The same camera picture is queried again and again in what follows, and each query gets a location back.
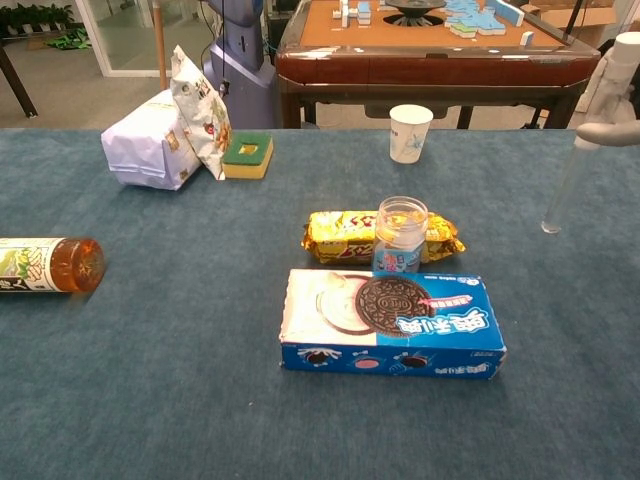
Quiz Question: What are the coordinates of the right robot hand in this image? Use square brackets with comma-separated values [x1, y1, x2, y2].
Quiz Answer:
[575, 47, 640, 150]

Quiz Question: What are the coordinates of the clear test tube white cap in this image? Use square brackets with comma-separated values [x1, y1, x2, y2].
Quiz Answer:
[541, 32, 640, 235]

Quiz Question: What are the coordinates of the purple robot base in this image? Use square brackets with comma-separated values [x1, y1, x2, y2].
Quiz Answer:
[202, 0, 277, 130]

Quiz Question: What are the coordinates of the blue mahjong tile pile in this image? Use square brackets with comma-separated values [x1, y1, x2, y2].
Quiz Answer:
[444, 0, 525, 39]

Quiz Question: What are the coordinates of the brown mahjong table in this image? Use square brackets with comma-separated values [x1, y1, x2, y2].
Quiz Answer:
[274, 0, 602, 130]

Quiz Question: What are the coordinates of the white paper cup blue print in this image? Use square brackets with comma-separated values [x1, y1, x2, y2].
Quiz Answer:
[389, 104, 434, 165]

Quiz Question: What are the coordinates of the black mahjong table centre dome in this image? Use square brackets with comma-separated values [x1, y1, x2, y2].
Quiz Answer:
[383, 0, 449, 26]

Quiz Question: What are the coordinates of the clear plastic jar blue label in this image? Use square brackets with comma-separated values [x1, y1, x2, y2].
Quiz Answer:
[372, 196, 430, 275]

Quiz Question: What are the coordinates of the small mahjong tile cluster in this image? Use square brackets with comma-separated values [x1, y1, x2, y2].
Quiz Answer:
[332, 0, 374, 26]

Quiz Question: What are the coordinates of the yellow foil biscuit packet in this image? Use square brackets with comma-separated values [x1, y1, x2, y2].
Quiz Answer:
[300, 209, 467, 265]

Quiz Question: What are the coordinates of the blue Oreo cookie box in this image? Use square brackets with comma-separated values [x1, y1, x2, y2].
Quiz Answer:
[278, 268, 508, 381]

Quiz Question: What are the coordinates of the green and yellow sponge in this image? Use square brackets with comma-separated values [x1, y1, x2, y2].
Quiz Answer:
[221, 131, 275, 181]

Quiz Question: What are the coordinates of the white printed chip bag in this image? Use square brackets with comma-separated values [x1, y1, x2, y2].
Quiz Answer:
[169, 44, 234, 181]

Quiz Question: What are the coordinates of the wooden pole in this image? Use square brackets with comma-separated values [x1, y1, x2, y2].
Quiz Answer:
[152, 0, 168, 91]

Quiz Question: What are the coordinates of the white paper bag package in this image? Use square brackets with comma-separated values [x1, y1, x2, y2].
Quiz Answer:
[100, 89, 202, 192]

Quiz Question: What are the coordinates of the green item on floor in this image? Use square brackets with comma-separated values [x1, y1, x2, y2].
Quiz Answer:
[45, 28, 94, 50]

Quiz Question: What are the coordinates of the amber tea bottle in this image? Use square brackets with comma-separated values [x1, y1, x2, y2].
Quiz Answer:
[0, 236, 106, 295]

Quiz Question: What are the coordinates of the row of green plants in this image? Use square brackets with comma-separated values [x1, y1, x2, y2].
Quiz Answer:
[0, 3, 75, 36]

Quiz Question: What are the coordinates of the dark table leg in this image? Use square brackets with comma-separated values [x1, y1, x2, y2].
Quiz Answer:
[0, 42, 39, 119]

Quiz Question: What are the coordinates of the black hanging pendant cable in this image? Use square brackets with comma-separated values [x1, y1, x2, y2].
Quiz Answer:
[218, 0, 230, 96]

